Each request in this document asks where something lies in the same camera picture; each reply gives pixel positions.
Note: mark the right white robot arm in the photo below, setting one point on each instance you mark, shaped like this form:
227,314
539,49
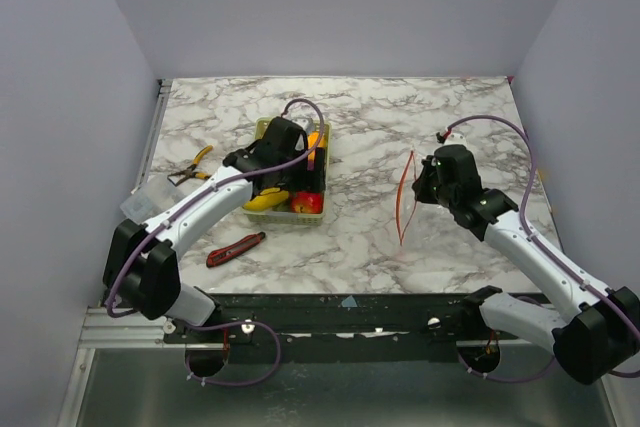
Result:
589,328

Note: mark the yellow bell pepper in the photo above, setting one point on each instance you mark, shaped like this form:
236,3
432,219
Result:
315,138

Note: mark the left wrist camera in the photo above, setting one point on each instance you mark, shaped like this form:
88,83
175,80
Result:
306,123

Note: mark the yellow handled pliers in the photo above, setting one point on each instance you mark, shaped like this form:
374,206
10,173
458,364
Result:
192,171

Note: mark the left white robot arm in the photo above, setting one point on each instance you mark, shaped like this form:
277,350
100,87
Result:
142,266

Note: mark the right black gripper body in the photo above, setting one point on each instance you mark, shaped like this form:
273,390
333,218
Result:
426,183

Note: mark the clear zip bag orange zipper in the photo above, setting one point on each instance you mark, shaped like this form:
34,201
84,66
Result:
415,222

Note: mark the red black utility knife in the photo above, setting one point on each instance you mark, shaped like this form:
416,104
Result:
224,255

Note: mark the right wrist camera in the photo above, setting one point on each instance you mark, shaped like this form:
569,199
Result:
450,137

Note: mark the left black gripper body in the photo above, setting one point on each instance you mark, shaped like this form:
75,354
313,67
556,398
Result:
296,177

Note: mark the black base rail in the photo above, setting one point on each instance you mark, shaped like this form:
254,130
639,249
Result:
338,328

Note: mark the clear plastic screw box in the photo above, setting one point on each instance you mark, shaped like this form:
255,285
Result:
151,199

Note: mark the yellow toy squash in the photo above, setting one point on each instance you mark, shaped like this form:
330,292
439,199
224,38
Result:
267,199

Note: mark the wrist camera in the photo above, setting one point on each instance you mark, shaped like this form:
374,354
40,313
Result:
450,137
306,123

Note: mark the green plastic basket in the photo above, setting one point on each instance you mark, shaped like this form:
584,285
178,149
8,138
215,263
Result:
282,213

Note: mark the red toy apple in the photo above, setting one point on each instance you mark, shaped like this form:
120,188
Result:
307,203

